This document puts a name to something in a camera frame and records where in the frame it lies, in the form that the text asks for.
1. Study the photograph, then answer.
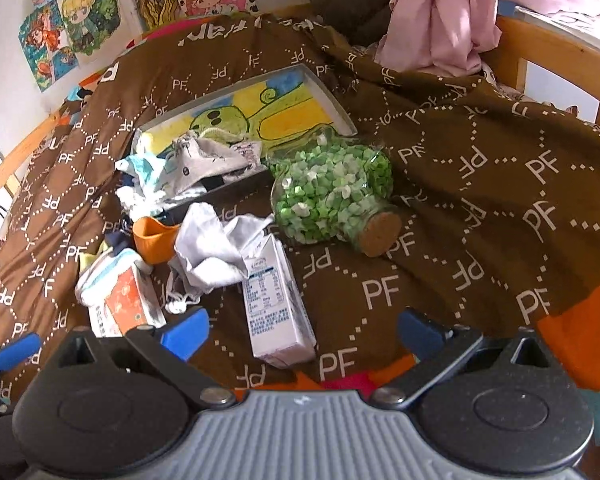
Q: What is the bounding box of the orange and blue cartoon poster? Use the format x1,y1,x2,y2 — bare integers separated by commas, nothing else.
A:
19,7,76,92

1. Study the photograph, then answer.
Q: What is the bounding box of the brown printed blanket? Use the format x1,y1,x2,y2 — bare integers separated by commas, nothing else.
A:
0,10,600,396

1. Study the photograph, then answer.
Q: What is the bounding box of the white waffle towel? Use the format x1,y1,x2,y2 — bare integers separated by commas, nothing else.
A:
116,182,176,217

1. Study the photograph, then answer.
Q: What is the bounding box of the blue white packet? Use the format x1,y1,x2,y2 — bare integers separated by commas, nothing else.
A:
115,154,173,193

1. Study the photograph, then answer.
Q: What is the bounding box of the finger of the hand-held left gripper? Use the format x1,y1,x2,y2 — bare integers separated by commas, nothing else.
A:
0,334,42,372

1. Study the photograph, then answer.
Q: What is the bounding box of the yellow seaweed poster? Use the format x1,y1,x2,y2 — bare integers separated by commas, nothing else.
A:
125,0,181,31

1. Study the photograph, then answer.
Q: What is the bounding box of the green chibi figure poster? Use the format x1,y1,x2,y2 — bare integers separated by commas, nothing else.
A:
50,0,124,68

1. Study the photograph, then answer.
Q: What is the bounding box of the glass jar of green stars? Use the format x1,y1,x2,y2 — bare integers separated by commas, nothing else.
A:
266,127,403,257

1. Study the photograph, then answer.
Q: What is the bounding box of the pink cloth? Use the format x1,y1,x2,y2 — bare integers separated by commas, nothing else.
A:
375,0,600,78

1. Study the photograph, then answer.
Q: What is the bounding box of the grey tray with frog drawing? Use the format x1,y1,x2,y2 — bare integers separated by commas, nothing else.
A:
132,62,358,201

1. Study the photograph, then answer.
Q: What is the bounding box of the grey drawstring pouch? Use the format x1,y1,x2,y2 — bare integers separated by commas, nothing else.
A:
164,130,265,196

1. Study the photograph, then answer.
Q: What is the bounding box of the wooden bed rail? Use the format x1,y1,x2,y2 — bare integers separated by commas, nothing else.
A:
485,12,600,123
0,115,63,261

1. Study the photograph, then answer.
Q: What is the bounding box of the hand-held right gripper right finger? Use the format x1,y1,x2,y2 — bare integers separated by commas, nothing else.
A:
370,309,558,408

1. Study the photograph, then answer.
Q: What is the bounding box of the light grey cloth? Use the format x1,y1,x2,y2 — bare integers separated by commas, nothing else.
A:
164,202,276,313

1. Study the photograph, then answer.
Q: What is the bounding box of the orange sock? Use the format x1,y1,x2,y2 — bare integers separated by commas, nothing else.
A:
132,216,182,266

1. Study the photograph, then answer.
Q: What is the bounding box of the white and orange medicine box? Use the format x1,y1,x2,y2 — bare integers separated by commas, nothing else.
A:
89,265,167,338

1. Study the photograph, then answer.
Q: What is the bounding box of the white milk carton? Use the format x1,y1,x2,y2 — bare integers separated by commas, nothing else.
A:
242,234,317,368

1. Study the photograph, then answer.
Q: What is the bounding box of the navy dotted sock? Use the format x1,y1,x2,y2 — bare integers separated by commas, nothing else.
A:
102,215,137,256

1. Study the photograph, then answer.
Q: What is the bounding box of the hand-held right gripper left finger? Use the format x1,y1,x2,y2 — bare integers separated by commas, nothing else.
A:
45,307,237,408

